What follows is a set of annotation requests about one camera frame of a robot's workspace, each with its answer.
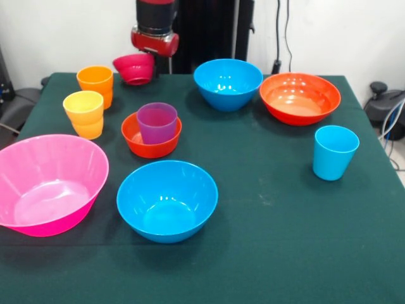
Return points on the dark green tablecloth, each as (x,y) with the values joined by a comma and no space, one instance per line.
(269,221)

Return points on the large orange-red plastic bowl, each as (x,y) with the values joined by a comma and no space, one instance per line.
(300,98)

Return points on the black equipment rack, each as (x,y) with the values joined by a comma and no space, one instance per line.
(4,85)

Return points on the orange plastic cup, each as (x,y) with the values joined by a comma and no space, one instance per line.
(108,99)
(90,130)
(95,79)

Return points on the blue plastic cup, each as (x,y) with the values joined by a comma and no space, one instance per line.
(333,155)

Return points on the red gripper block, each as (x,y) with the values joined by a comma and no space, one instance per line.
(155,46)

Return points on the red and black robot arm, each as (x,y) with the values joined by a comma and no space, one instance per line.
(155,16)

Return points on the small magenta plastic bowl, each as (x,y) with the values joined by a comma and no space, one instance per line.
(134,69)

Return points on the large pink plastic bowl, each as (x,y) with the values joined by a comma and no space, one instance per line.
(47,177)

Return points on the small orange-red plastic bowl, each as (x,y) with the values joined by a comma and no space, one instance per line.
(152,150)

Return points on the blue plastic bowl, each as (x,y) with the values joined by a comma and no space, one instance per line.
(228,85)
(167,202)

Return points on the yellow plastic cup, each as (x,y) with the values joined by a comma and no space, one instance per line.
(83,107)

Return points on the black column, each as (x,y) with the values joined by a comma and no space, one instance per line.
(215,31)

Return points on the purple plastic cup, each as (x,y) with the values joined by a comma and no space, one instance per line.
(156,123)

